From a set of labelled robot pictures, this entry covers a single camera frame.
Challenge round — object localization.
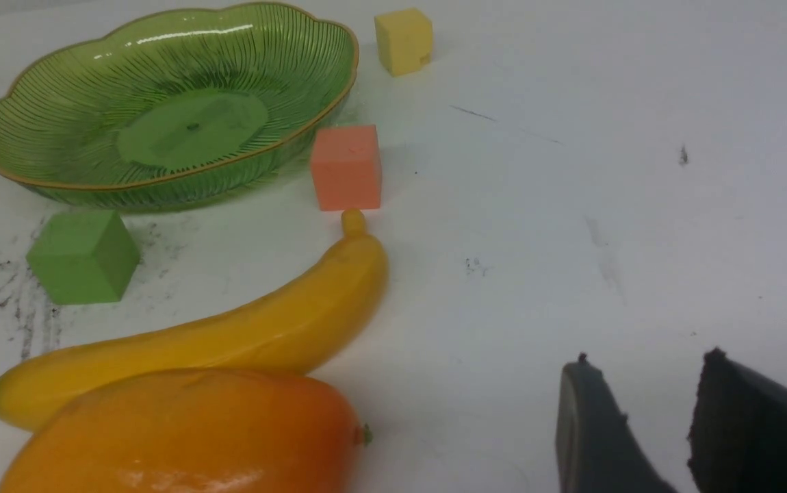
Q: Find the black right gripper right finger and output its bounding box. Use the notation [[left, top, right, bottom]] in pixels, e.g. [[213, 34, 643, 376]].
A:
[[688, 349, 787, 492]]

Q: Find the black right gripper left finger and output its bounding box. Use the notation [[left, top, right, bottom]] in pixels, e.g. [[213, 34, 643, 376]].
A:
[[556, 353, 674, 492]]

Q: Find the yellow toy banana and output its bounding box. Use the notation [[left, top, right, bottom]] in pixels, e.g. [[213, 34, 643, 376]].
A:
[[0, 209, 389, 431]]

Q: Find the orange toy mango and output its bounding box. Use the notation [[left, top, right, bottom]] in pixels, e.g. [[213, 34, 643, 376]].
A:
[[0, 368, 374, 492]]

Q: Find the orange foam cube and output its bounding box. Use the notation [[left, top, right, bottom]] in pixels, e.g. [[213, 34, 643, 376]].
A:
[[309, 125, 383, 212]]

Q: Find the yellow foam cube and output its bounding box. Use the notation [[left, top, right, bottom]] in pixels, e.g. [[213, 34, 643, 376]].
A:
[[374, 8, 434, 77]]

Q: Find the green foam cube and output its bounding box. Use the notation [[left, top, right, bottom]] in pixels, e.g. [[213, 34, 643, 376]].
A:
[[25, 210, 140, 305]]

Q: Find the green glass plate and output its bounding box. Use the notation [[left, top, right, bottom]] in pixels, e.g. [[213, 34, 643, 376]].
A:
[[0, 2, 360, 210]]

